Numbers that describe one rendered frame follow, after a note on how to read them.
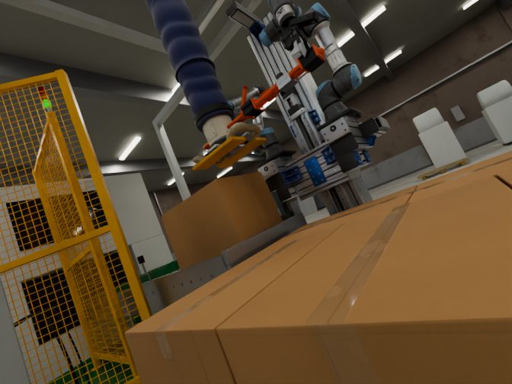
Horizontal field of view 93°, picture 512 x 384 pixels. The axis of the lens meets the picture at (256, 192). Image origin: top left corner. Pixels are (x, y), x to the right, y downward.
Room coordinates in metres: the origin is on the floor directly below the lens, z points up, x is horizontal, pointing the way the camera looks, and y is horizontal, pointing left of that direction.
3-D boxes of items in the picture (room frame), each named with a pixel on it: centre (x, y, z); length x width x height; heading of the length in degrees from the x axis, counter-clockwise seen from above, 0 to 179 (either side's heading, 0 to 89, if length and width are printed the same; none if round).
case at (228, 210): (1.53, 0.28, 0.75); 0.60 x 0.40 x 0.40; 53
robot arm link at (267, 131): (1.73, -0.24, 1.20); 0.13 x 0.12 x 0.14; 29
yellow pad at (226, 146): (1.23, 0.11, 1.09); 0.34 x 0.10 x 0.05; 53
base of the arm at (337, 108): (1.43, -0.64, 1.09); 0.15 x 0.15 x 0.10
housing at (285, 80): (1.03, -0.32, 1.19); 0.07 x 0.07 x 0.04; 53
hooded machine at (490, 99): (5.66, -6.07, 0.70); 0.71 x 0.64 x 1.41; 144
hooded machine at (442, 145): (6.66, -5.16, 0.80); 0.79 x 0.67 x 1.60; 144
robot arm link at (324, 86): (1.42, -0.64, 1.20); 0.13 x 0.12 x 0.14; 50
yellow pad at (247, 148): (1.38, -0.01, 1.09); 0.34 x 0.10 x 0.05; 53
